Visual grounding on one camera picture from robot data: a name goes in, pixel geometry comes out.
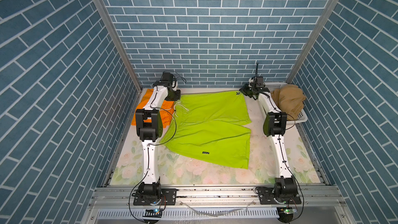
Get orange shorts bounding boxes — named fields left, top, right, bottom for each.
left=136, top=89, right=175, bottom=128

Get neon green shorts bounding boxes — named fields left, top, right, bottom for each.
left=161, top=91, right=251, bottom=169

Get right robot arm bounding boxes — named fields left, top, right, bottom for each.
left=240, top=83, right=298, bottom=204

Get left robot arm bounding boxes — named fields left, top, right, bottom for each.
left=135, top=86, right=181, bottom=201

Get tan brown shorts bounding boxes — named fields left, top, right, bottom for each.
left=271, top=84, right=306, bottom=120

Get white plastic laundry basket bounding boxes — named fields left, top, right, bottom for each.
left=264, top=82, right=308, bottom=124

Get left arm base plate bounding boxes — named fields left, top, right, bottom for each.
left=133, top=188, right=177, bottom=206

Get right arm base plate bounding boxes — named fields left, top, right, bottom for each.
left=254, top=187, right=302, bottom=205

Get aluminium front rail frame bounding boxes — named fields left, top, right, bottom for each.
left=83, top=184, right=354, bottom=224

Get aluminium corner post left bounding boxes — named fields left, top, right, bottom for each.
left=92, top=0, right=143, bottom=93

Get aluminium corner post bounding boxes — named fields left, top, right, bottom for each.
left=285, top=0, right=339, bottom=84
left=92, top=0, right=143, bottom=93

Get aluminium corner post right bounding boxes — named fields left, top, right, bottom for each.
left=285, top=0, right=339, bottom=84

